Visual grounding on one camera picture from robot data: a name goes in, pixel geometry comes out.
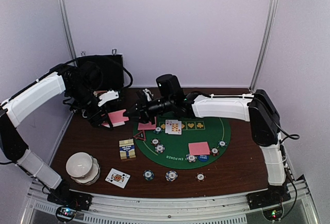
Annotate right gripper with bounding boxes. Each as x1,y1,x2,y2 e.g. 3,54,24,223
124,93,174,124

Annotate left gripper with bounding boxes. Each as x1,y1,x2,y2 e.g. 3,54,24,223
67,83,113,130

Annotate red card being dealt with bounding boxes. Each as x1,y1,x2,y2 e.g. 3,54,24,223
137,122,157,131

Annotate red backed card deck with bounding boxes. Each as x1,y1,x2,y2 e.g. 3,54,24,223
108,109,129,127

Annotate green chips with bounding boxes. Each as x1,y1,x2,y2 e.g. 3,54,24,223
218,141,227,148
154,127,162,134

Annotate triangular all-in button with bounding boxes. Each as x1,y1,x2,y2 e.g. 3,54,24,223
133,130,146,142

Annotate orange chips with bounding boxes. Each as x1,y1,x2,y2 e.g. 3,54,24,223
151,139,160,146
210,147,220,157

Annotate blue white chips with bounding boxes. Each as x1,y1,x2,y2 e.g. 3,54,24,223
155,144,166,154
186,154,196,163

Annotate face-up jack card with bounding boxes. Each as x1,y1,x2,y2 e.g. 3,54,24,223
105,168,130,188

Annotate red cards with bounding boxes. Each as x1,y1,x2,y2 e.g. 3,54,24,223
188,142,210,156

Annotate green poker chip stack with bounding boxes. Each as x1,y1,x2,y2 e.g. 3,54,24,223
143,170,155,181

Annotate blue white poker chip stack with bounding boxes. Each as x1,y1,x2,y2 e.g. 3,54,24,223
165,170,178,182

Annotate blue small blind button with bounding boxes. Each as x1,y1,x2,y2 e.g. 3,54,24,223
197,155,209,163

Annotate orange black poker chip stack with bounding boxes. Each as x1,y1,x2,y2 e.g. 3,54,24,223
195,173,206,182

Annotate face-up red community card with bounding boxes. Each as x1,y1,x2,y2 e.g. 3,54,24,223
165,119,172,133

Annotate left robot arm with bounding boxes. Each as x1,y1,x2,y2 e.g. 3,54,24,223
1,62,119,205

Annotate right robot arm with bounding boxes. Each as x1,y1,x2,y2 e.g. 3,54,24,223
124,90,287,204

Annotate blue gold card box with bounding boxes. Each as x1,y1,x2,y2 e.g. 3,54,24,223
119,139,136,160

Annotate round green poker mat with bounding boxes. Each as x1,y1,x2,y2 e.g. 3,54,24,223
135,112,231,169

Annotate black poker case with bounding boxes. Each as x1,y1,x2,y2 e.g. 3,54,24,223
77,55,124,91

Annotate white ceramic bowl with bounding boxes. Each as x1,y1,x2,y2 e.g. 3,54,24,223
65,152,93,178

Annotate white scalloped plate stack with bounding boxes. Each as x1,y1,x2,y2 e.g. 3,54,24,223
71,157,101,185

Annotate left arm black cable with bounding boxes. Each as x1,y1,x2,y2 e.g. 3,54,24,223
121,64,134,88

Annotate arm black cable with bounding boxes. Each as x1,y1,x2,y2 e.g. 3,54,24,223
121,64,134,88
280,128,301,142

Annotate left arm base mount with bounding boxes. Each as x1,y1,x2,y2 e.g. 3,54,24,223
47,191,93,211

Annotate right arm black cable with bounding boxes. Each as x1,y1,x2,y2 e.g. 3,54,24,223
280,128,301,142

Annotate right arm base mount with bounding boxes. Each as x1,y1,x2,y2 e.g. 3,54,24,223
246,189,291,210

